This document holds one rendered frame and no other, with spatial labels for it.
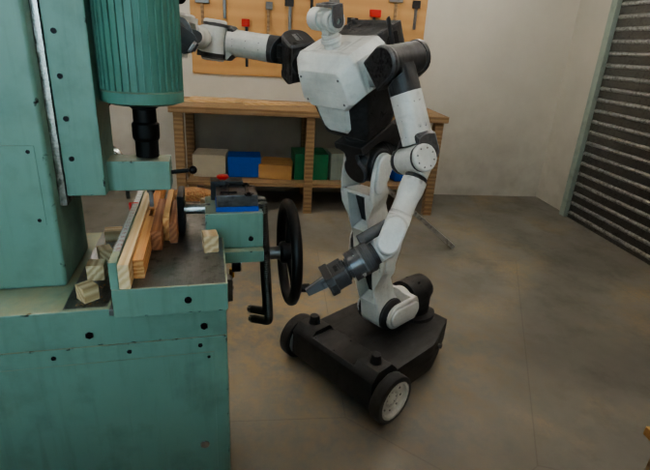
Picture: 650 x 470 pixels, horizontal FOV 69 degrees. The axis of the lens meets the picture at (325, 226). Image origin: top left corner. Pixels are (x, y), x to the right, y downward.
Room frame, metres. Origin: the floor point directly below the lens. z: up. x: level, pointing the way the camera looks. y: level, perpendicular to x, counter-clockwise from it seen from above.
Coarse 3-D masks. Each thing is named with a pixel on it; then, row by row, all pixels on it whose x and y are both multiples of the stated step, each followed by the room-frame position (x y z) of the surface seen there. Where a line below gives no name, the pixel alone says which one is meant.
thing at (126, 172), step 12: (120, 156) 1.07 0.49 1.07; (132, 156) 1.08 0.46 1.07; (168, 156) 1.10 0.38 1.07; (108, 168) 1.02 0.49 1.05; (120, 168) 1.03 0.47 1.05; (132, 168) 1.03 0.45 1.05; (144, 168) 1.04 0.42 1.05; (156, 168) 1.05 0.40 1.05; (168, 168) 1.06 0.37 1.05; (108, 180) 1.02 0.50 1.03; (120, 180) 1.03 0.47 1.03; (132, 180) 1.03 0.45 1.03; (144, 180) 1.04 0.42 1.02; (156, 180) 1.05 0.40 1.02; (168, 180) 1.05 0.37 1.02
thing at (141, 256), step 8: (160, 192) 1.21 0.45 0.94; (144, 224) 0.98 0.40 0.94; (144, 232) 0.93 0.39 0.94; (144, 240) 0.89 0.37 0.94; (136, 248) 0.85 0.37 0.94; (144, 248) 0.85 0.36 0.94; (136, 256) 0.81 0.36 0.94; (144, 256) 0.82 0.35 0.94; (136, 264) 0.80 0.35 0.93; (144, 264) 0.81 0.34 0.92; (136, 272) 0.80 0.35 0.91; (144, 272) 0.81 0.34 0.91
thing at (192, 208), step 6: (180, 186) 1.11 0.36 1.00; (180, 192) 1.05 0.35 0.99; (180, 198) 1.03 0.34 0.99; (180, 204) 1.03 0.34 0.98; (186, 204) 1.07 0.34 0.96; (192, 204) 1.07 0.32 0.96; (198, 204) 1.07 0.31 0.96; (204, 204) 1.08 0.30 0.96; (180, 210) 1.02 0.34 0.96; (186, 210) 1.06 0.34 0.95; (192, 210) 1.06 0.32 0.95; (198, 210) 1.07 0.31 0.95; (204, 210) 1.07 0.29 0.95; (180, 216) 1.02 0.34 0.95; (186, 216) 1.11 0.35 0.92; (180, 222) 1.02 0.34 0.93; (180, 228) 1.02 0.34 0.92
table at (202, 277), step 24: (192, 216) 1.15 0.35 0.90; (192, 240) 1.00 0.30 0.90; (168, 264) 0.87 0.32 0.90; (192, 264) 0.87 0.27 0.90; (216, 264) 0.88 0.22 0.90; (144, 288) 0.76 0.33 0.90; (168, 288) 0.77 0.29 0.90; (192, 288) 0.79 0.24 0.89; (216, 288) 0.80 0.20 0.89; (120, 312) 0.75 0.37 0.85; (144, 312) 0.76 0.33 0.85; (168, 312) 0.77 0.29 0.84
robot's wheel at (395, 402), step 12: (396, 372) 1.47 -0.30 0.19; (384, 384) 1.41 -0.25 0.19; (396, 384) 1.41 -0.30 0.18; (408, 384) 1.47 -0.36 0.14; (372, 396) 1.39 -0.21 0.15; (384, 396) 1.37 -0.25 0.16; (396, 396) 1.45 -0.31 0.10; (408, 396) 1.48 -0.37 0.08; (372, 408) 1.37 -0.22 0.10; (384, 408) 1.41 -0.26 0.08; (396, 408) 1.45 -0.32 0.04; (384, 420) 1.38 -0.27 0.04
